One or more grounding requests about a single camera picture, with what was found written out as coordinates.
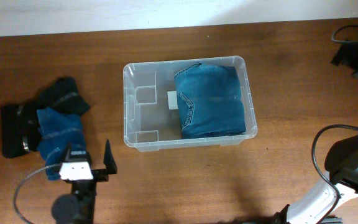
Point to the white label in bin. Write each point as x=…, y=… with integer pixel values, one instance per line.
x=172, y=100

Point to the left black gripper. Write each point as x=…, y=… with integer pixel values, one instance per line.
x=102, y=175

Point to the dark blue jeans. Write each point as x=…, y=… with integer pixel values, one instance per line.
x=209, y=101

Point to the black garment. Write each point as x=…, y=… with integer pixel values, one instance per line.
x=63, y=96
x=19, y=126

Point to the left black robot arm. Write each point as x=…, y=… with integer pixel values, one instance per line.
x=78, y=206

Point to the clear plastic storage bin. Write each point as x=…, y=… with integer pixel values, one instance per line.
x=149, y=125

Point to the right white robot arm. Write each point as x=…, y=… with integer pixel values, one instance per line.
x=338, y=181

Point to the teal blue garment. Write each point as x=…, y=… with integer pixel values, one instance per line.
x=57, y=131

